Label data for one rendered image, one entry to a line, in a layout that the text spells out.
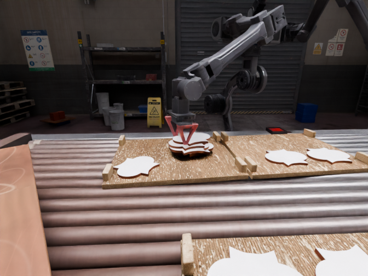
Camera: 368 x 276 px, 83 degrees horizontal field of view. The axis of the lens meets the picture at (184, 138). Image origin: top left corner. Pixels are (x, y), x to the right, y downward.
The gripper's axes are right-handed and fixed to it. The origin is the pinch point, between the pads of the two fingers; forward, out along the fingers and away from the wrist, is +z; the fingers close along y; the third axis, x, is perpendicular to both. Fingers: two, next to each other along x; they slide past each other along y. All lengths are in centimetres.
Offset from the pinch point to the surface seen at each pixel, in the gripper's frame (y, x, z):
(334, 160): 27, 43, 4
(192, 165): 10.6, -0.1, 5.8
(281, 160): 20.3, 26.8, 4.4
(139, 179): 12.7, -17.3, 6.1
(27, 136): -43, -55, 6
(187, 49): -434, 195, -65
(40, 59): -565, -132, -35
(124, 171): 8.1, -20.5, 5.3
